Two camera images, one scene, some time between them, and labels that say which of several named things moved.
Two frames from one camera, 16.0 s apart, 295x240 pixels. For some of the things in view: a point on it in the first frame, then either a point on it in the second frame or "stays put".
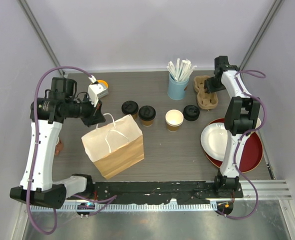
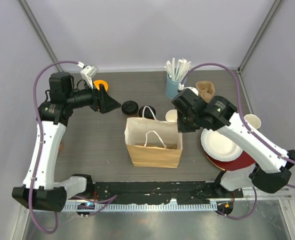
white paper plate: [214, 140] stays put
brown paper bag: [116, 147] -> [151, 143]
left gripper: [95, 115] -> [107, 103]
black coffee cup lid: [129, 107] stays put
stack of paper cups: [174, 119] stays put
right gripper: [209, 88] -> [183, 128]
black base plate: [138, 192] stays put
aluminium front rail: [253, 190] stays put
